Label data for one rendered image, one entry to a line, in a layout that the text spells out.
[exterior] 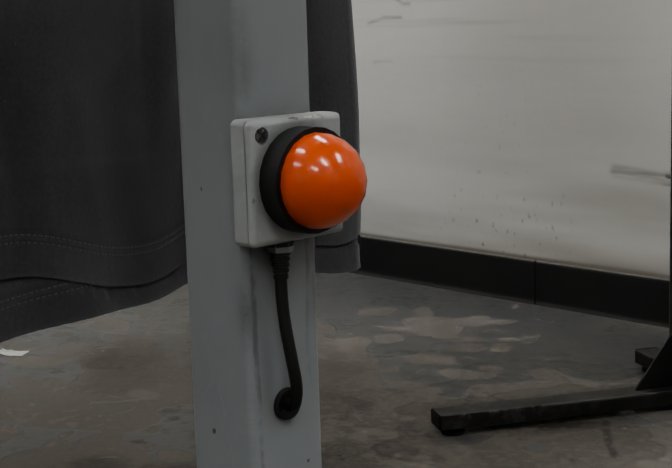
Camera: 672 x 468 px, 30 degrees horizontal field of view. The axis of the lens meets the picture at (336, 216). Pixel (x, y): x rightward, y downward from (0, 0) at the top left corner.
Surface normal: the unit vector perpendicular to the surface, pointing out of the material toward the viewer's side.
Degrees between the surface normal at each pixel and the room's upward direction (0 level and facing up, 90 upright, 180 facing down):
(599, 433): 0
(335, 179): 81
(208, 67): 90
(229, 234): 90
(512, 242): 90
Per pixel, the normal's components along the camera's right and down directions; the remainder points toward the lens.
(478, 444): -0.03, -0.99
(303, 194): -0.35, 0.31
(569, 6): -0.72, 0.13
